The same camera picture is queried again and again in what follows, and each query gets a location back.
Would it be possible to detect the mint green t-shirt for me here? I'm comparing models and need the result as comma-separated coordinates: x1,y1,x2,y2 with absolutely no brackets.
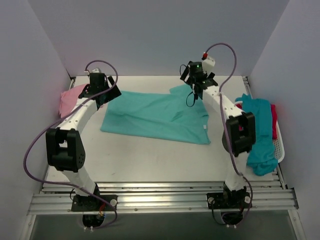
100,85,211,145

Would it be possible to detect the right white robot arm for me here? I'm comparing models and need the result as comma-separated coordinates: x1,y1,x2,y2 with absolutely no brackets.
180,59,256,207

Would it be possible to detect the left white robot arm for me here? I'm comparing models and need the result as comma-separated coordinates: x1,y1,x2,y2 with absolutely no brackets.
45,72,121,210

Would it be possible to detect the folded pink t-shirt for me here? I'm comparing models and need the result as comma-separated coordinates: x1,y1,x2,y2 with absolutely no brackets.
59,84,87,119

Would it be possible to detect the red t-shirt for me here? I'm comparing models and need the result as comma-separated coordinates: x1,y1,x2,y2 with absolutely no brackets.
236,98,278,142

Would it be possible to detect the white laundry basket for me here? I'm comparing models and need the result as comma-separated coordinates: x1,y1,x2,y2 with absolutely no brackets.
234,97,286,163

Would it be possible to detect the teal blue t-shirt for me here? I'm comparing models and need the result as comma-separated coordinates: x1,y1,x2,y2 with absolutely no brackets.
235,94,278,176

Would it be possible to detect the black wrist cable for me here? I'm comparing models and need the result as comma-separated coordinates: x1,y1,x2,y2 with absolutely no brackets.
179,64,200,107

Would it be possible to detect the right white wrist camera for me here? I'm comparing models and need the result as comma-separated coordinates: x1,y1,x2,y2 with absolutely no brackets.
201,52,216,74

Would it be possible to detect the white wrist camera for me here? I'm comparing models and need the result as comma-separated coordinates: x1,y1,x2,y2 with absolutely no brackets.
84,67,102,76
201,52,216,74

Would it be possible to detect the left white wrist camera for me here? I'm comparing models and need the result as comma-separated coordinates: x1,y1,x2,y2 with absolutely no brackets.
84,67,102,76

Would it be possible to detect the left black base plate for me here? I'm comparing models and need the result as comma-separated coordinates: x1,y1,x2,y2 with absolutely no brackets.
71,194,118,212

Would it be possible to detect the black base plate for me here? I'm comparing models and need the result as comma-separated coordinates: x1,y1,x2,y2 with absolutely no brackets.
206,190,252,210
71,194,118,212

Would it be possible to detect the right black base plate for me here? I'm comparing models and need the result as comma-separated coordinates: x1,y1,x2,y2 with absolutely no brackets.
206,190,252,210

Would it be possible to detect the aluminium rail frame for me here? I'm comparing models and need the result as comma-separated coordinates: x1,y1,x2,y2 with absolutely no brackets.
26,74,300,240

